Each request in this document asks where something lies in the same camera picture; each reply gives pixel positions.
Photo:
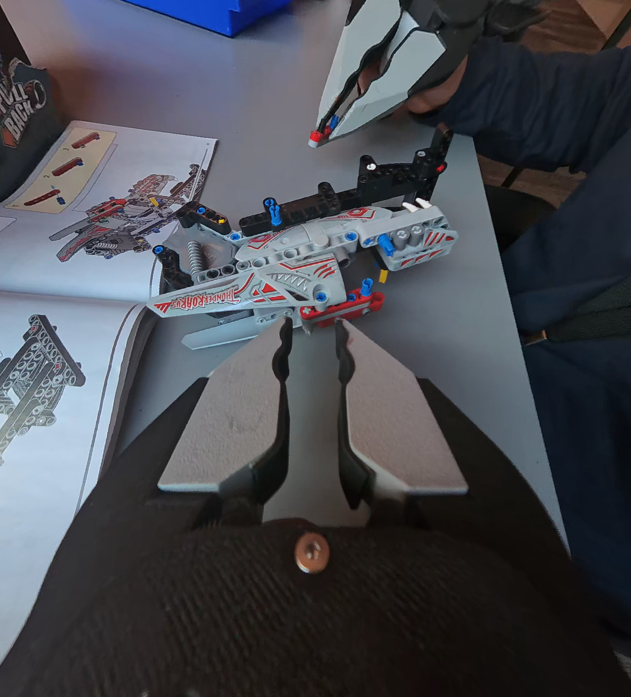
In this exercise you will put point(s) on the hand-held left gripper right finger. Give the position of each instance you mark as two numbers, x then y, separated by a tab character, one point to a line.
402	424

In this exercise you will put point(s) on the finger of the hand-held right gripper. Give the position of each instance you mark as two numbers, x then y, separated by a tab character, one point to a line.
348	60
402	71

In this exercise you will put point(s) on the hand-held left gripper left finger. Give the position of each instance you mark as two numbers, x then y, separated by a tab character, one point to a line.
223	424

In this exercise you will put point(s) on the small red white lego pin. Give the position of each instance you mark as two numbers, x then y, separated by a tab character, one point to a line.
315	140

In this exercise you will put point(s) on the red lego beam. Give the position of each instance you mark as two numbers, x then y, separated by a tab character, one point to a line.
342	310

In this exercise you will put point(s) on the grey black lego model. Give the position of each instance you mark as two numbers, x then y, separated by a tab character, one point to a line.
293	250

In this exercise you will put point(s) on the person's right forearm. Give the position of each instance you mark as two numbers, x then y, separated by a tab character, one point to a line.
539	92

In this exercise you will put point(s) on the lego instruction booklet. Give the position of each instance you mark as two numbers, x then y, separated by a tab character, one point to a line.
48	272

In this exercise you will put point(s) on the black lego box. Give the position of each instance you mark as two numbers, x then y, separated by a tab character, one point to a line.
10	136

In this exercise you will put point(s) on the person's right hand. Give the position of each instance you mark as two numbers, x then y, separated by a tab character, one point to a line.
432	101

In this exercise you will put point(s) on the blue plastic bin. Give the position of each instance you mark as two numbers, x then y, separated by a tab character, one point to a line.
228	13

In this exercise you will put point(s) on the person's dark blue clothing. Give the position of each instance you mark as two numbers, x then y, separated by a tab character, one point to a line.
593	435

